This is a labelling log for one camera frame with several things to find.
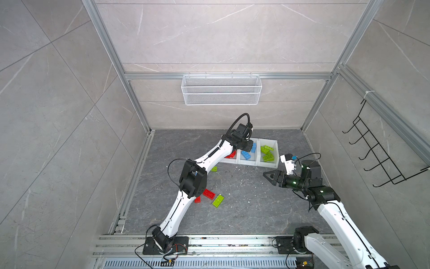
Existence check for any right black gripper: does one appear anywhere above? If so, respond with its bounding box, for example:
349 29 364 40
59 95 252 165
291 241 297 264
264 170 309 193

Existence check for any blue lego brick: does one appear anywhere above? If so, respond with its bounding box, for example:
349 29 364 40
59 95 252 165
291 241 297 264
251 143 257 153
241 151 252 160

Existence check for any red lego brick small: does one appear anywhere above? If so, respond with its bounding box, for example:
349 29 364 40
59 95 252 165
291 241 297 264
203 189 216 200

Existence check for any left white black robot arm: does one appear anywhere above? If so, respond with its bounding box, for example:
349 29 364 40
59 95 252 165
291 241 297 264
152 123 254 253

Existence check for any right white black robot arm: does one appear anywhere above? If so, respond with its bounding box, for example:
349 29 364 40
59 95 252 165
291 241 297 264
263 159 393 269

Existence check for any white middle plastic bin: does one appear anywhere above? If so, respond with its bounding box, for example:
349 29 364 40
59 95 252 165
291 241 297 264
238 139 262 167

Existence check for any white plastic bin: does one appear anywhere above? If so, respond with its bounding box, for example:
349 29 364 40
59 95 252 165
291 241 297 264
256 139 280 169
219 150 239 164
238 139 262 167

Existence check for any white right plastic bin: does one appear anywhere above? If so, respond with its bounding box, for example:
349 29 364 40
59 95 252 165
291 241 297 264
256 139 280 169

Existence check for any white left plastic bin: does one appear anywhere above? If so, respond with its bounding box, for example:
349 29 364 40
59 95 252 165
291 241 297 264
219 150 239 164

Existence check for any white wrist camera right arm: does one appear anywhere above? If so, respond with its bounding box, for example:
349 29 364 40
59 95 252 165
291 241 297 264
280 154 297 175

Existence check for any black corrugated cable hose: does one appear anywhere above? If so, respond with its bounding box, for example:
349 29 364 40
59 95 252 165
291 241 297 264
223 113 251 139

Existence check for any white wire mesh basket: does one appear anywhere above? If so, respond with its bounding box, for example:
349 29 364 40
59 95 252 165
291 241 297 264
181 75 263 105

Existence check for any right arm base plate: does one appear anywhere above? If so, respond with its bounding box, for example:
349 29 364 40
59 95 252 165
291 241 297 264
272 236 297 254

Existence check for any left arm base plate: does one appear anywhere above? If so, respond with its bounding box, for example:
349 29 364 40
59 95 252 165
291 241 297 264
141 236 189 255

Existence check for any black wire hook rack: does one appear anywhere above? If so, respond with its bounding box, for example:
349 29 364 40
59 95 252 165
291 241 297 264
342 99 430 188

